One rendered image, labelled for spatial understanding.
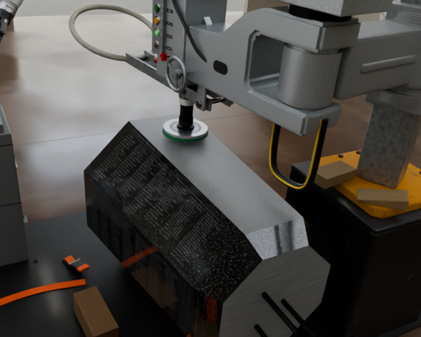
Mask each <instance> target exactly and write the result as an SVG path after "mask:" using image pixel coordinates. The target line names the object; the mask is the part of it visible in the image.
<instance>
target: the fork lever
mask: <svg viewBox="0 0 421 337"><path fill-rule="evenodd" d="M144 54H145V55H146V59H145V60H140V59H138V58H136V57H135V56H133V55H131V54H129V53H126V57H127V61H126V63H128V64H130V65H131V66H133V67H134V68H136V69H138V70H140V71H141V72H143V73H145V74H146V75H148V76H150V77H152V78H153V79H155V80H157V81H158V82H160V83H162V84H163V85H165V86H167V87H168V88H170V87H169V85H168V83H167V80H166V79H165V78H162V77H161V76H159V75H157V64H156V63H155V62H154V58H155V57H157V56H156V55H154V54H152V53H151V52H149V51H147V50H145V51H144ZM170 89H171V88H170ZM178 94H181V95H182V96H184V97H185V98H187V99H188V100H191V101H192V102H194V103H195V105H196V106H197V108H201V102H200V101H197V92H196V91H195V90H193V89H191V88H190V87H188V86H187V87H186V89H185V90H184V91H182V92H180V93H178ZM207 95H208V96H211V97H212V98H213V99H209V98H206V107H205V109H206V110H207V111H209V112H210V111H212V104H216V103H219V102H221V103H223V104H225V105H227V106H229V107H230V106H231V103H232V102H231V101H229V100H227V99H225V98H223V97H221V96H219V95H217V94H215V93H213V92H211V91H209V90H207Z"/></svg>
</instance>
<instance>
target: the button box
mask: <svg viewBox="0 0 421 337"><path fill-rule="evenodd" d="M156 3H158V4H159V7H160V10H159V12H158V13H157V12H156V11H155V4H156ZM166 9H167V0H153V22H152V52H154V53H157V54H159V55H161V52H165V32H166ZM155 16H157V17H158V18H159V24H158V25H156V24H155V22H154V19H155ZM156 28H157V29H158V30H159V36H158V37H156V36H155V34H154V30H155V29H156ZM155 41H158V43H159V48H158V49H156V48H155V46H154V42H155Z"/></svg>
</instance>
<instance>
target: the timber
mask: <svg viewBox="0 0 421 337"><path fill-rule="evenodd" d="M73 302H74V312H75V314H76V316H77V318H78V320H79V323H80V325H81V327H82V329H83V331H84V333H85V335H86V337H119V327H118V324H117V323H116V321H115V319H114V317H113V315H112V314H111V312H110V310H109V309H108V306H107V305H106V303H105V301H104V299H103V297H102V296H101V294H100V292H99V290H98V288H97V287H96V286H94V287H91V288H88V289H85V290H82V291H79V292H76V293H73Z"/></svg>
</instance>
